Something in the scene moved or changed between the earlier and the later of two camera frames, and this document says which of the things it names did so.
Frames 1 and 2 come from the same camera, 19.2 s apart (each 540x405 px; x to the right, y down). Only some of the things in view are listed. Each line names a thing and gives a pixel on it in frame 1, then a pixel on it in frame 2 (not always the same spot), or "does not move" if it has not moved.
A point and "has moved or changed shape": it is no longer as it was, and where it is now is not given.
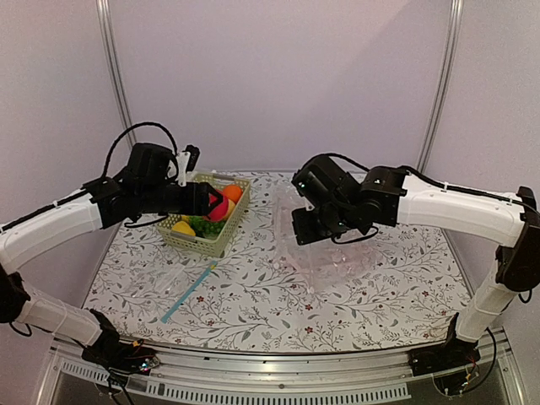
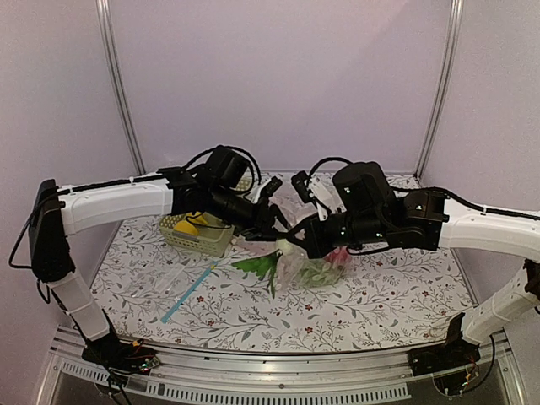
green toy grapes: x=205 y=228 → x=319 y=272
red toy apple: x=223 y=211 has moved or changed shape
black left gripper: x=197 y=203 → x=255 y=231
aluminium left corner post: x=107 y=22 does not move
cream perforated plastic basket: x=214 y=246 does not move
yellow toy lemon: x=183 y=228 does not move
